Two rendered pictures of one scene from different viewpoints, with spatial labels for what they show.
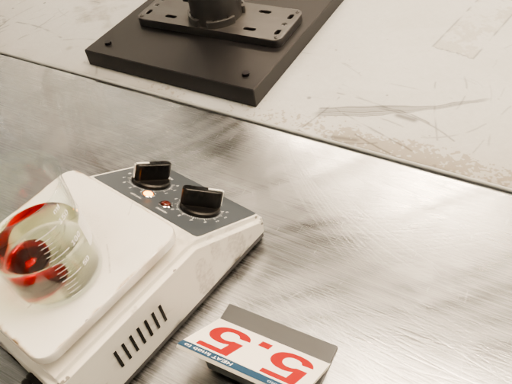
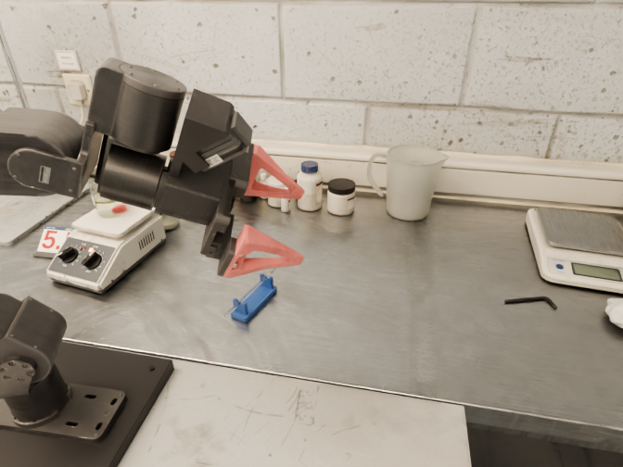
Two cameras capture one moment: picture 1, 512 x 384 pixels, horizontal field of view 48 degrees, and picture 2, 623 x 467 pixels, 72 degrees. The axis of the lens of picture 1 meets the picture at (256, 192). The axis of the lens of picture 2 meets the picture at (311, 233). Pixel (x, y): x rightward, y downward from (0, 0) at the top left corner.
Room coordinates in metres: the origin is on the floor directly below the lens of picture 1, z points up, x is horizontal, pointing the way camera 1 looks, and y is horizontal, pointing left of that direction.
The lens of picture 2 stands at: (1.11, 0.17, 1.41)
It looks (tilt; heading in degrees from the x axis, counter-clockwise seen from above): 32 degrees down; 154
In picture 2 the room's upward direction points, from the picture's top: straight up
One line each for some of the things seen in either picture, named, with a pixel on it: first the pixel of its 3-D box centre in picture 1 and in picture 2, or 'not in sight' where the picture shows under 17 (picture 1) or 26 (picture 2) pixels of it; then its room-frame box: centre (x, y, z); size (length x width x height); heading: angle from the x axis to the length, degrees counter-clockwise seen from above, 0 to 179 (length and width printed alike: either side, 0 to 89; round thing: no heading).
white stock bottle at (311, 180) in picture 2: not in sight; (309, 185); (0.25, 0.58, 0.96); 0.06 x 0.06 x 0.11
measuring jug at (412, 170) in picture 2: not in sight; (404, 183); (0.37, 0.78, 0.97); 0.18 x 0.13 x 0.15; 50
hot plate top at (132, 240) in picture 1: (60, 254); (115, 217); (0.26, 0.14, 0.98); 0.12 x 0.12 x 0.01; 44
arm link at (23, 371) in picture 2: not in sight; (25, 351); (0.64, 0.02, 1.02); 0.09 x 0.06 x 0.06; 165
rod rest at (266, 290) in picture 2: not in sight; (254, 296); (0.54, 0.33, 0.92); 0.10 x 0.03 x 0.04; 125
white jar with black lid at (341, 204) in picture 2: not in sight; (341, 196); (0.30, 0.65, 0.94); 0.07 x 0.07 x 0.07
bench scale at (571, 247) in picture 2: not in sight; (582, 245); (0.69, 1.00, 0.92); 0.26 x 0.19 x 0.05; 138
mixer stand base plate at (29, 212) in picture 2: not in sight; (21, 208); (-0.05, -0.07, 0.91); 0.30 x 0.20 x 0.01; 143
